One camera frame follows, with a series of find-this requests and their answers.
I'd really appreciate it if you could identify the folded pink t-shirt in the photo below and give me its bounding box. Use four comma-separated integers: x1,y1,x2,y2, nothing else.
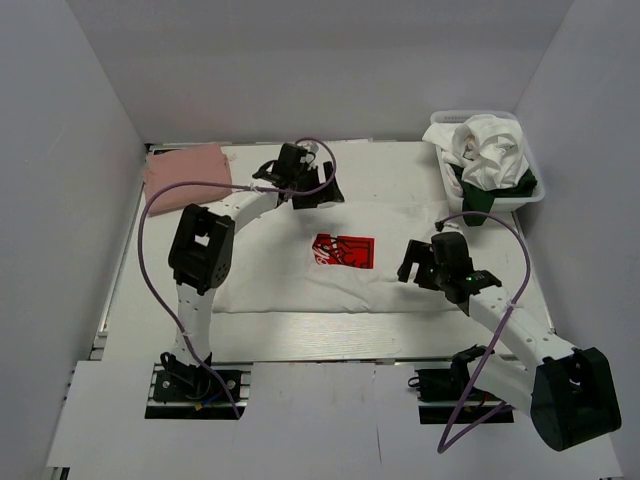
143,143,232,216

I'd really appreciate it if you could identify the white plastic basket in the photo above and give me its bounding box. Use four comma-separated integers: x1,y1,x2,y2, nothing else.
430,109,547,214

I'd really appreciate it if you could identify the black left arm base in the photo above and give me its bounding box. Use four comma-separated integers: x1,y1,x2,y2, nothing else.
145,352,250,420

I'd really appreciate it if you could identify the white t-shirt green print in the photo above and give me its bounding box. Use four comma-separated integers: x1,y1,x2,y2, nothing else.
422,113,540,227

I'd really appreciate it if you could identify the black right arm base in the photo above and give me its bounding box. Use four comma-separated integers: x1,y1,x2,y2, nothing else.
407,345,500,425

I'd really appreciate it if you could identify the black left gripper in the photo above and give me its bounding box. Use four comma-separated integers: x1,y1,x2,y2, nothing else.
291,161,343,210

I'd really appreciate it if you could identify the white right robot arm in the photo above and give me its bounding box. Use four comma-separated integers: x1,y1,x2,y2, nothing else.
397,232,622,451

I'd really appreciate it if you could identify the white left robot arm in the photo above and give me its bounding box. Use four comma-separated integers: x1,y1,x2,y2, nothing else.
168,138,344,399

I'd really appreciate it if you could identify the white t-shirt red print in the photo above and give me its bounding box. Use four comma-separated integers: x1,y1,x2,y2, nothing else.
213,202,453,313

